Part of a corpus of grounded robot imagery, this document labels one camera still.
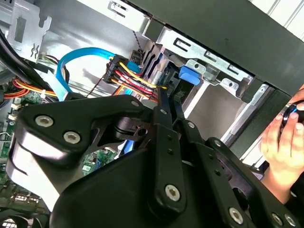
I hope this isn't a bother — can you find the person's left hand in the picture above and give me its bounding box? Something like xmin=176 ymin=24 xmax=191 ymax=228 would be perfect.
xmin=260 ymin=111 xmax=304 ymax=205

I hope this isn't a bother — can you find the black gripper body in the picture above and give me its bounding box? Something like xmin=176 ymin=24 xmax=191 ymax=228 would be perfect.
xmin=49 ymin=116 xmax=229 ymax=228

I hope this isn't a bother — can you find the round black tool blue ring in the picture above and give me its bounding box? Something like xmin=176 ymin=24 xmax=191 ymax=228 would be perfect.
xmin=281 ymin=99 xmax=304 ymax=128

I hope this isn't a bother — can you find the hard disk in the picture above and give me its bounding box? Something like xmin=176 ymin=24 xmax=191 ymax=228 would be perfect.
xmin=161 ymin=64 xmax=238 ymax=119

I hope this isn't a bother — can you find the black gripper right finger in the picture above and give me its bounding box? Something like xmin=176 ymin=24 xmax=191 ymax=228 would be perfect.
xmin=172 ymin=96 xmax=302 ymax=228

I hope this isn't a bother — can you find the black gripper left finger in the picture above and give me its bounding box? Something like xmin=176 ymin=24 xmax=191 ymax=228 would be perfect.
xmin=6 ymin=88 xmax=189 ymax=217

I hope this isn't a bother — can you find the person's right hand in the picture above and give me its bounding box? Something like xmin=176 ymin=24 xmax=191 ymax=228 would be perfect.
xmin=290 ymin=85 xmax=304 ymax=105

